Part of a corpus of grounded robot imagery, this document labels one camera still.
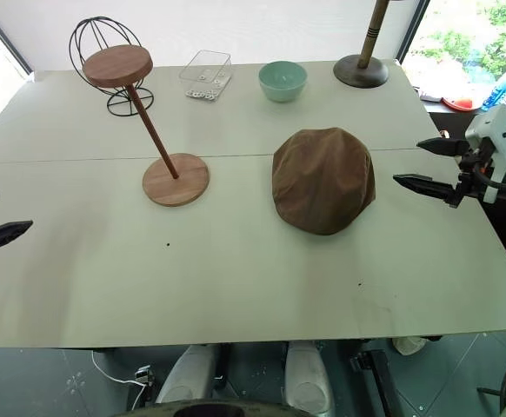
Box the dark wooden stand striped pole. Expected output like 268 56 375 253
333 0 390 89

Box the black table frame leg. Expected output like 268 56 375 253
350 347 411 417

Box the silver robot leg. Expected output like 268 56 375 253
154 345 217 406
283 341 335 414

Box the white crumpled object under table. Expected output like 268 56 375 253
393 335 429 356

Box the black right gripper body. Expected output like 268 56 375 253
456 146 496 201

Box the light green bowl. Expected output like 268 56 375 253
258 60 309 103

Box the clear plastic box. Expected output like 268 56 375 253
178 50 233 103

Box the red orange dish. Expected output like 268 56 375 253
441 96 475 112

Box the white floor cable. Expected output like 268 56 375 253
90 349 146 406

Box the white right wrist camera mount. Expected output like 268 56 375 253
464 103 506 204

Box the black wire head stand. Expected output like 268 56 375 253
69 16 155 116

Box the dark rounded robot torso shape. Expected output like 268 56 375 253
121 401 337 417

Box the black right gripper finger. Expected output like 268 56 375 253
392 173 466 210
416 137 463 158

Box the brown flat cap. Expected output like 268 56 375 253
272 127 376 237

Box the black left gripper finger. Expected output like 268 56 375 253
0 219 35 259

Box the wooden hat stand round top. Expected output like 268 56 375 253
82 44 210 208

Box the black window frame bar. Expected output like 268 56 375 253
0 0 36 80
397 0 431 67

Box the blue plastic water bottle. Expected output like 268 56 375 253
481 63 506 110

